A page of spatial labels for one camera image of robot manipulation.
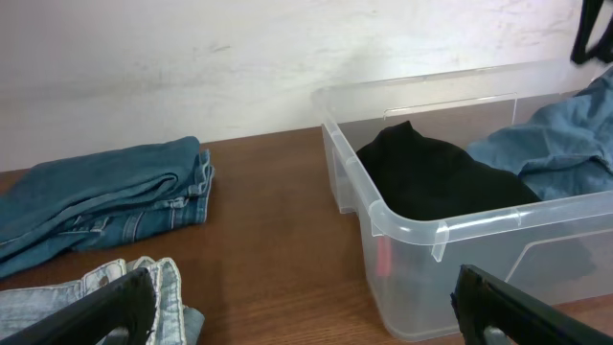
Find blue denim shirt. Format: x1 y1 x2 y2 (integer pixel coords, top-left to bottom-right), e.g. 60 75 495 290
467 69 612 200

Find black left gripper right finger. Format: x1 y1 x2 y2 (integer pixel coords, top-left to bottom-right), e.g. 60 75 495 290
451 264 612 345

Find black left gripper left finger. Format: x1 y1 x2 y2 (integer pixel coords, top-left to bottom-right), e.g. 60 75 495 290
1 268 156 345

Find clear plastic storage bin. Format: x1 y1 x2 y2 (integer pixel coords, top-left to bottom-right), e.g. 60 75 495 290
312 60 612 342

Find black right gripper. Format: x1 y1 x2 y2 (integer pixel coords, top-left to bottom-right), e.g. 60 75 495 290
569 0 613 66

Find black garment with red stripe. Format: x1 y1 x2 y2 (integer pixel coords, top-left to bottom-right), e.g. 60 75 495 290
357 121 540 220

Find light blue folded jeans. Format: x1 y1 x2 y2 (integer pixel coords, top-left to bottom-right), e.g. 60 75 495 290
1 256 205 345

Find dark blue folded jeans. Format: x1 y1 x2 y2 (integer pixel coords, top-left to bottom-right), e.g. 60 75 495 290
1 136 215 277

